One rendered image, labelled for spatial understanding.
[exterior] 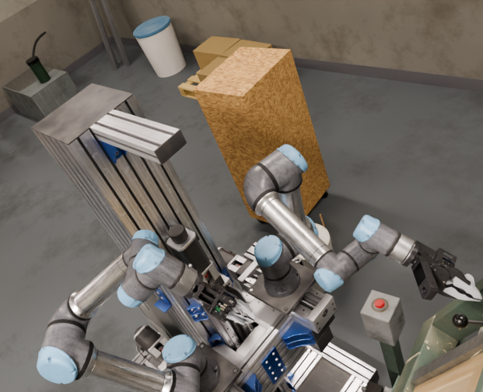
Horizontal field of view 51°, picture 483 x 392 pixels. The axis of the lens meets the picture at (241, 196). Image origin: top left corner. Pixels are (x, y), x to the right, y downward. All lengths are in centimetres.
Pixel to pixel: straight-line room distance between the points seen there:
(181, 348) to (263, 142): 166
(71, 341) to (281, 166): 82
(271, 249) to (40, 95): 537
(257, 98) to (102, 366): 189
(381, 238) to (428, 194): 240
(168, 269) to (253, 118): 188
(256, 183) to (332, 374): 145
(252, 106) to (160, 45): 360
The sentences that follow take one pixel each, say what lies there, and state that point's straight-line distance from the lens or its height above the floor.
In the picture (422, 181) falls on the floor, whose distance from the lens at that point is 388.
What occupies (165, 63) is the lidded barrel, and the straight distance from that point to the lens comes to 657.
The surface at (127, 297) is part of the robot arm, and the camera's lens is 134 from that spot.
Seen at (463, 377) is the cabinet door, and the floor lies 121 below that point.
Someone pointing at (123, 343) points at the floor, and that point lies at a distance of 371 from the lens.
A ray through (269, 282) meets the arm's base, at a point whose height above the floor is 111.
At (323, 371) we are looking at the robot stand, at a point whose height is 21.
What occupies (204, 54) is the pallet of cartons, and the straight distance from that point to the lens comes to 590.
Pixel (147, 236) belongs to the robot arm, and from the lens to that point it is 142.
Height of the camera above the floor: 264
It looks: 39 degrees down
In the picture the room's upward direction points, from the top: 24 degrees counter-clockwise
